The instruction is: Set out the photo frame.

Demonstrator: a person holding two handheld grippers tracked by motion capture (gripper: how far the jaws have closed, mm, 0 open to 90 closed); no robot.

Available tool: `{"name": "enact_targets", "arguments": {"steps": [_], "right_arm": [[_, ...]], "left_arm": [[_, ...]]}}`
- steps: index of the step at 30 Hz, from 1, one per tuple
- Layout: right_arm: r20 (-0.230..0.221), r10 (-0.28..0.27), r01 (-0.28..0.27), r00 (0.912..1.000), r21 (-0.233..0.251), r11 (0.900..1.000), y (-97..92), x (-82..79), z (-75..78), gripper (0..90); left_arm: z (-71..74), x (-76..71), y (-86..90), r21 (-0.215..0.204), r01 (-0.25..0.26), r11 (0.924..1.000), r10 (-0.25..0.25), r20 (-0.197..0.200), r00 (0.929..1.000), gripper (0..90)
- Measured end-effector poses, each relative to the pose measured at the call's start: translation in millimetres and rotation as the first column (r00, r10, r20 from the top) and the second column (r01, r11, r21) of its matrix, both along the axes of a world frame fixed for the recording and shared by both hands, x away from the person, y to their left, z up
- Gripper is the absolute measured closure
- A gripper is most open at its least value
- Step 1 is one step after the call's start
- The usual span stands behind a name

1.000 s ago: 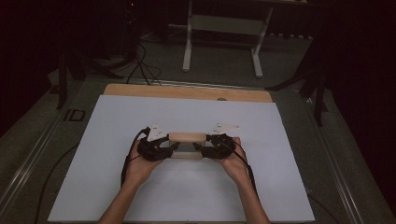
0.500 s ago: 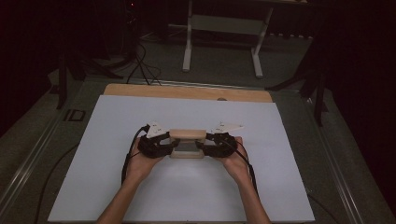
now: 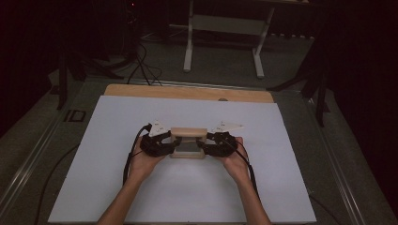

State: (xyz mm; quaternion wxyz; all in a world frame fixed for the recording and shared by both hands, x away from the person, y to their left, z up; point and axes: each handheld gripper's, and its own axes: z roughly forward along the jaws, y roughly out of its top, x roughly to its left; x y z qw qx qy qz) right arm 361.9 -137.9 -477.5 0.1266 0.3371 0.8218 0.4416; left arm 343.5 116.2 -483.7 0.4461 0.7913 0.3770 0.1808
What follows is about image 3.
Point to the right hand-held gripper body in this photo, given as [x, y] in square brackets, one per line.
[223, 145]

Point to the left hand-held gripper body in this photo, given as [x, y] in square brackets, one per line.
[153, 145]

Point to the wooden picture frame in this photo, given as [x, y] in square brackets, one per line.
[188, 132]

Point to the person's left hand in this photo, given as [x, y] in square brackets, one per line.
[142, 167]

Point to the person's right hand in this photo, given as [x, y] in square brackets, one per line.
[236, 168]

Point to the black floor socket plate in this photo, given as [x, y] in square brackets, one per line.
[75, 116]

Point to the black stand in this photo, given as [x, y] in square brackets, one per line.
[320, 93]
[62, 81]

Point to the white metal frame desk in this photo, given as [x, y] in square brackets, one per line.
[225, 25]

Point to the aluminium floor rail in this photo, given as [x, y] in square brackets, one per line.
[341, 168]
[34, 156]

